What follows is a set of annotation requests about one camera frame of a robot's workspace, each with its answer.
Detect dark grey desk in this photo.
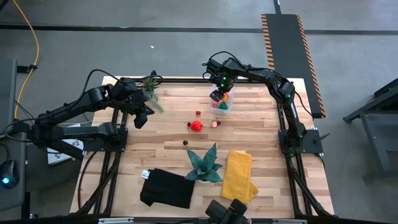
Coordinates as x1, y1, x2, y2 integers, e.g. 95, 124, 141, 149
0, 58, 29, 218

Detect black floor mat striped edges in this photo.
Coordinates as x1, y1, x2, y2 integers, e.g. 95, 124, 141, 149
260, 13, 326, 119

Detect black cloth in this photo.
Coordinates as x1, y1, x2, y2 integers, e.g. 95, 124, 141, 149
139, 168, 196, 210

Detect silver bracket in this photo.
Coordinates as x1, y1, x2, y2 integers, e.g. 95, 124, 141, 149
98, 217, 134, 224
272, 218, 308, 224

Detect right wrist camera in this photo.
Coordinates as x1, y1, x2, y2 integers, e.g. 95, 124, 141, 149
206, 58, 226, 75

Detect black clamp lever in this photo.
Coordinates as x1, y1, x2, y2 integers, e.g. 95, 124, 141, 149
312, 133, 331, 145

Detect red toy pepper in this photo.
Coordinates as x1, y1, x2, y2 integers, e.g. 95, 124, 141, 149
190, 119, 204, 133

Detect black diagonal desk beam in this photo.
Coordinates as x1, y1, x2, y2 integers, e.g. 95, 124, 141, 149
40, 136, 86, 161

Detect green snake plant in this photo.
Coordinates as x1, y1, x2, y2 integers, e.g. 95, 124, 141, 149
185, 141, 224, 184

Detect grey metal stand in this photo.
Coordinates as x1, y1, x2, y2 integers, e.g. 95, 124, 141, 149
343, 77, 398, 183

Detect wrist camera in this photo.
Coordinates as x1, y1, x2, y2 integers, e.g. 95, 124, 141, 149
112, 81, 137, 96
206, 58, 226, 75

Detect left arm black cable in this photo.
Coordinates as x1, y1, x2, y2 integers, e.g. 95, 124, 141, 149
2, 68, 164, 144

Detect black aluminium table frame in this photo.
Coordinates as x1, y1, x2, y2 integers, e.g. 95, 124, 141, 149
70, 68, 335, 218

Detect clear plastic tupperware container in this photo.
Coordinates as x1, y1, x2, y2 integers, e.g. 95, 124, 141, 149
208, 83, 235, 115

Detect black computer mouse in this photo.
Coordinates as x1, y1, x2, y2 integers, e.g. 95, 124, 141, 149
0, 159, 20, 190

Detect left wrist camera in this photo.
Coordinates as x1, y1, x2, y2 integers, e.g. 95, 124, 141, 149
112, 81, 137, 96

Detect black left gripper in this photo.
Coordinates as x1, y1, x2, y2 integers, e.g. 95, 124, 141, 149
123, 88, 155, 129

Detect black cable clip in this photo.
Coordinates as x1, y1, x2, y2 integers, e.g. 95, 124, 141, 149
17, 64, 38, 74

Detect yellow cloth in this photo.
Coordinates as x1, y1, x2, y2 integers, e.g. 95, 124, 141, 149
220, 150, 259, 205

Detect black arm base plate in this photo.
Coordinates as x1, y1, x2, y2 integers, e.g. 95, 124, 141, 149
278, 129, 324, 155
82, 127, 128, 152

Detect yellow cable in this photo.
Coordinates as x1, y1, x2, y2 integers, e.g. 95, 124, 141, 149
11, 0, 40, 119

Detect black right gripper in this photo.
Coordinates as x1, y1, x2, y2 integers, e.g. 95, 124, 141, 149
210, 73, 236, 103

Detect white booklet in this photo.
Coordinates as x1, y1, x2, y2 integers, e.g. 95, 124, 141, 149
46, 123, 84, 166

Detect small succulent in dark pot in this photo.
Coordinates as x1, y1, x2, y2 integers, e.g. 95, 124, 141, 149
141, 77, 165, 113

